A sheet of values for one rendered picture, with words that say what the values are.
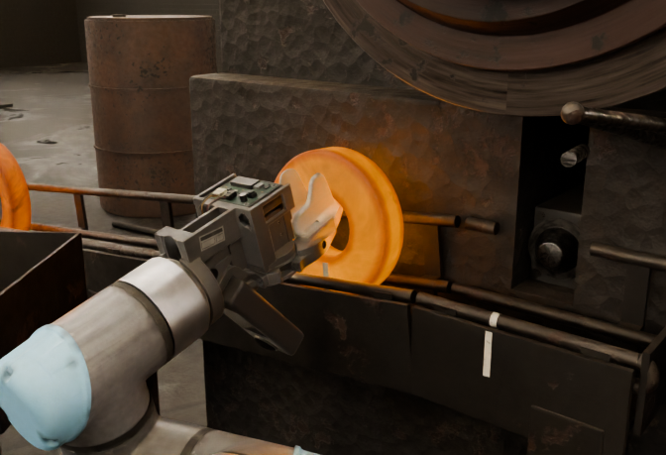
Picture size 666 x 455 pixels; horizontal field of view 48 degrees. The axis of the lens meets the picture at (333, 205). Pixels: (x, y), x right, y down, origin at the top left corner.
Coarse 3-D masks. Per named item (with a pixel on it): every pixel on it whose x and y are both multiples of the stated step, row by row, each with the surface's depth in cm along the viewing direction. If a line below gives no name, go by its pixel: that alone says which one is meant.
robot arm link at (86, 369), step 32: (128, 288) 56; (64, 320) 53; (96, 320) 53; (128, 320) 54; (160, 320) 55; (32, 352) 51; (64, 352) 51; (96, 352) 52; (128, 352) 53; (160, 352) 55; (0, 384) 50; (32, 384) 49; (64, 384) 50; (96, 384) 51; (128, 384) 54; (32, 416) 49; (64, 416) 50; (96, 416) 52; (128, 416) 54
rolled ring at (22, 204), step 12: (0, 144) 117; (0, 156) 115; (12, 156) 116; (0, 168) 113; (12, 168) 115; (0, 180) 114; (12, 180) 114; (24, 180) 115; (0, 192) 115; (12, 192) 114; (24, 192) 115; (12, 204) 114; (24, 204) 115; (12, 216) 114; (24, 216) 116; (24, 228) 117
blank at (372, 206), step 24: (288, 168) 76; (312, 168) 74; (336, 168) 72; (360, 168) 71; (336, 192) 73; (360, 192) 71; (384, 192) 71; (360, 216) 71; (384, 216) 70; (360, 240) 72; (384, 240) 70; (312, 264) 76; (336, 264) 74; (360, 264) 72; (384, 264) 71
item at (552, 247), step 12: (552, 228) 70; (540, 240) 70; (552, 240) 68; (564, 240) 68; (576, 240) 69; (540, 252) 69; (552, 252) 68; (564, 252) 68; (576, 252) 68; (552, 264) 69; (564, 264) 68; (576, 264) 69
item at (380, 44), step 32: (352, 0) 63; (352, 32) 64; (384, 32) 62; (384, 64) 63; (416, 64) 61; (448, 64) 59; (576, 64) 52; (608, 64) 51; (640, 64) 50; (448, 96) 59; (480, 96) 58; (512, 96) 56; (544, 96) 54; (576, 96) 53; (608, 96) 52; (640, 96) 50
